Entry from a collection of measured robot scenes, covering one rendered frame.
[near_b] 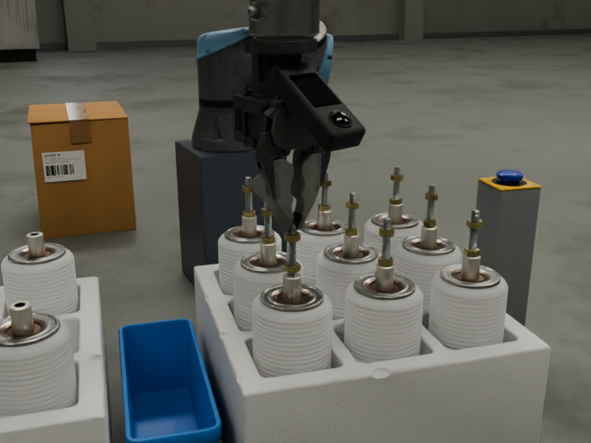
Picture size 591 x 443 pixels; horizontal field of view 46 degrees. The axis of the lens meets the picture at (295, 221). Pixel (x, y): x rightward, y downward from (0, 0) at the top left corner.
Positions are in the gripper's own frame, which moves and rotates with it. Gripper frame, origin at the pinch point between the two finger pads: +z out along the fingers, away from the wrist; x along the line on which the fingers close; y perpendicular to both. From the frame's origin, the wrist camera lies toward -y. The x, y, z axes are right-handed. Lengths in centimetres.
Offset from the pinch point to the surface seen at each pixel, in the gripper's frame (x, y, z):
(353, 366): -3.5, -6.6, 16.9
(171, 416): 7.1, 21.3, 34.6
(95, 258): -8, 90, 35
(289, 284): 0.9, -0.1, 7.5
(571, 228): -119, 37, 35
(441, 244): -27.8, 2.4, 9.6
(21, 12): -141, 611, -8
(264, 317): 4.7, -0.3, 10.6
